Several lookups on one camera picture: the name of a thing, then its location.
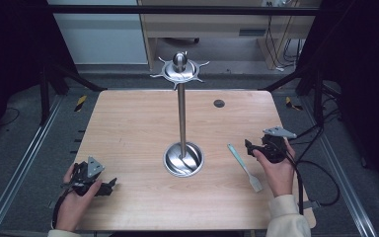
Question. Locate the yellow black floor tape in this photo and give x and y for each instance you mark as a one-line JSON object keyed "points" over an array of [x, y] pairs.
{"points": [[291, 103], [81, 103]]}

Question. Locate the white cabinet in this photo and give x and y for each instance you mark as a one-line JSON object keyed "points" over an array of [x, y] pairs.
{"points": [[102, 39]]}

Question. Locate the steel utensil hanging stand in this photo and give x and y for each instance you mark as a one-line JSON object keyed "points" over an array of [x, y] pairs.
{"points": [[181, 115]]}

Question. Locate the person's left hand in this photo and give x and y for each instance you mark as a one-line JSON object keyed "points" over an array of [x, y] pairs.
{"points": [[74, 205]]}

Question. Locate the dark curtain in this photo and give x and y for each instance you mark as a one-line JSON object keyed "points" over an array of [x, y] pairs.
{"points": [[10, 59], [362, 82]]}

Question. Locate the aluminium floor rail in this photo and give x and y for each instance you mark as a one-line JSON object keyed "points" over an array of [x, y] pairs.
{"points": [[340, 171], [19, 168]]}

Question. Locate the light wooden desk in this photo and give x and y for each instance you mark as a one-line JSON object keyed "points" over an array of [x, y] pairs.
{"points": [[210, 28]]}

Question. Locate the person's right hand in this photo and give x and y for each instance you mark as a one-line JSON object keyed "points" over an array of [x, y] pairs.
{"points": [[278, 176]]}

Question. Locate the black metal stand legs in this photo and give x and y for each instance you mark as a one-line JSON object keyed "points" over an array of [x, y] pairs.
{"points": [[44, 95], [317, 95]]}

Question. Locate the dark round table grommet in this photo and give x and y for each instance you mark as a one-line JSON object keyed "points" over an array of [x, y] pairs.
{"points": [[219, 103]]}

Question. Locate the black horizontal frame bar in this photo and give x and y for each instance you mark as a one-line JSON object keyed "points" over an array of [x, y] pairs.
{"points": [[177, 10]]}

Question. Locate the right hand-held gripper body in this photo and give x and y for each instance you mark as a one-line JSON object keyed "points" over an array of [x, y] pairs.
{"points": [[274, 146]]}

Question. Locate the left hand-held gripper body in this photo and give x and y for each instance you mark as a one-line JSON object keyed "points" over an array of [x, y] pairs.
{"points": [[93, 166]]}

